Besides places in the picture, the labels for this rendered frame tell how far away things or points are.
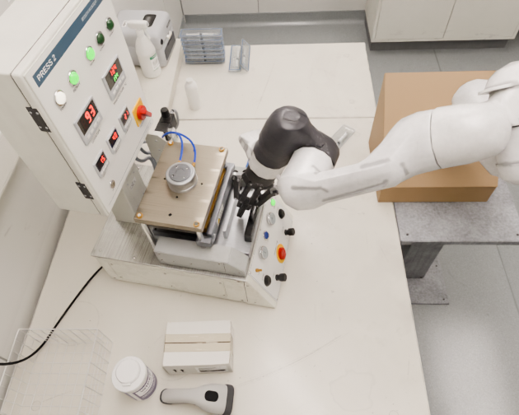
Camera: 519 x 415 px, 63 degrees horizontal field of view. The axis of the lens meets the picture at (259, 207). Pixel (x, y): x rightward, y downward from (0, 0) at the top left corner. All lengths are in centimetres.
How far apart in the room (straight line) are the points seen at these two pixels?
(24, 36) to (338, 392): 110
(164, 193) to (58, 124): 36
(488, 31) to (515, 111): 275
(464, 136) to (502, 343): 163
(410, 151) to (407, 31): 262
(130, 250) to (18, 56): 64
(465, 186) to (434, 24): 200
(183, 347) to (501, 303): 163
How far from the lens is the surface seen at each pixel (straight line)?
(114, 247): 131
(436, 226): 155
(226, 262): 113
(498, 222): 164
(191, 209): 110
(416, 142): 80
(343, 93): 192
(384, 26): 333
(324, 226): 147
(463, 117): 79
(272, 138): 89
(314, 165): 86
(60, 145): 92
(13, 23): 95
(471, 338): 226
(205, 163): 118
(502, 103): 84
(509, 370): 228
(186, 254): 116
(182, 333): 125
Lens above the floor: 200
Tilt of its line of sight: 56 degrees down
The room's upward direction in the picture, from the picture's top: 5 degrees counter-clockwise
